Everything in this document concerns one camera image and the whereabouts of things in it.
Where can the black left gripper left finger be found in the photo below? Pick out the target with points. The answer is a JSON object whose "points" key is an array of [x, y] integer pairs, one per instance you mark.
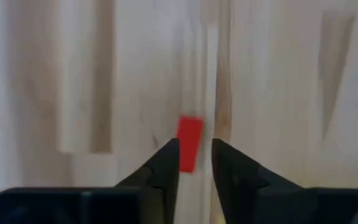
{"points": [[135, 205]]}

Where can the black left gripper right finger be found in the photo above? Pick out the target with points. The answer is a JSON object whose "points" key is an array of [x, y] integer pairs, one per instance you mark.
{"points": [[275, 205]]}

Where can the red eraser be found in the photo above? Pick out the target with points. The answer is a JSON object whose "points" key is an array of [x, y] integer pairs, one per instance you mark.
{"points": [[190, 137]]}

